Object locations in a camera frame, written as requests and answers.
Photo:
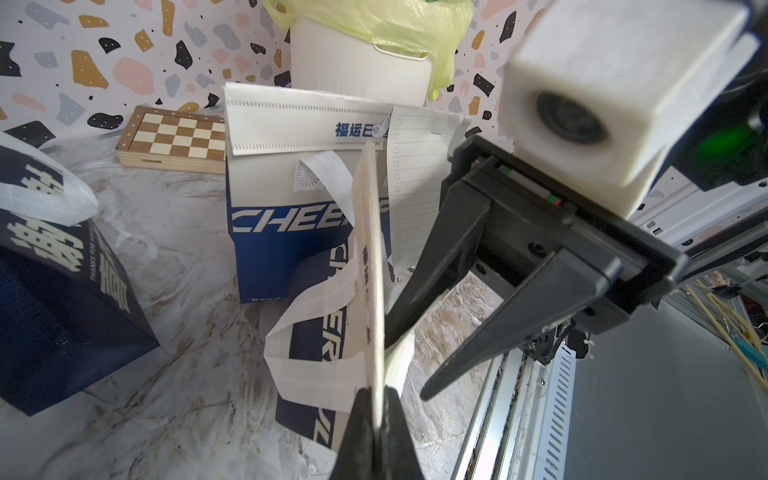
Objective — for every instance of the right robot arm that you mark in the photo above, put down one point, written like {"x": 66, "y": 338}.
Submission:
{"x": 727, "y": 143}

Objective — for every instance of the blue white bag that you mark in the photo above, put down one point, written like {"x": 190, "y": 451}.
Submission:
{"x": 315, "y": 351}
{"x": 279, "y": 211}

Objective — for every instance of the yellow-green bin liner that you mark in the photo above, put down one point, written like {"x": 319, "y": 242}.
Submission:
{"x": 435, "y": 28}

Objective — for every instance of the wooden chess board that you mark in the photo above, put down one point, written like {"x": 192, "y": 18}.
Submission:
{"x": 168, "y": 140}

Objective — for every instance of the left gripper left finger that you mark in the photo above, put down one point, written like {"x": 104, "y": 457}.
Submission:
{"x": 356, "y": 453}

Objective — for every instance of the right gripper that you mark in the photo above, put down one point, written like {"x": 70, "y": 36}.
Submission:
{"x": 549, "y": 252}

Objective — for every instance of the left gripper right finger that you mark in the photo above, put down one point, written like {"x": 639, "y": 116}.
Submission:
{"x": 397, "y": 457}

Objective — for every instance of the front navy bag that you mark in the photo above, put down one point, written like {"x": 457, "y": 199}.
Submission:
{"x": 69, "y": 316}

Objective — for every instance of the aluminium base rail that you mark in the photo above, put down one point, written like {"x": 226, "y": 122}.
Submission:
{"x": 678, "y": 393}

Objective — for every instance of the white trash bin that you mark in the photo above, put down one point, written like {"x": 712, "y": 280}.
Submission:
{"x": 327, "y": 60}

